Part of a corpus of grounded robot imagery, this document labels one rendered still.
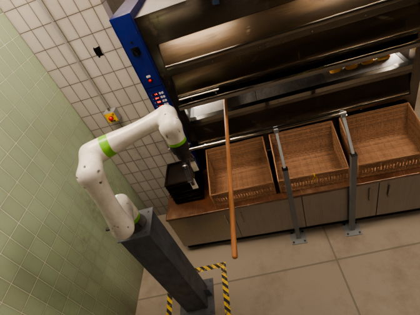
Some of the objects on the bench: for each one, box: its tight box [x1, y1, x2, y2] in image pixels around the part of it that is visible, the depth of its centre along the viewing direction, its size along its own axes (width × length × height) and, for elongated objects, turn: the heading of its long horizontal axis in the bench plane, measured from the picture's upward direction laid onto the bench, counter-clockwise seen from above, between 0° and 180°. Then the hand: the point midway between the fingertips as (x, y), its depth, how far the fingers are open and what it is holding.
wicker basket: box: [205, 136, 276, 206], centre depth 260 cm, size 49×56×28 cm
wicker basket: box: [269, 121, 349, 193], centre depth 248 cm, size 49×56×28 cm
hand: (195, 177), depth 157 cm, fingers open, 13 cm apart
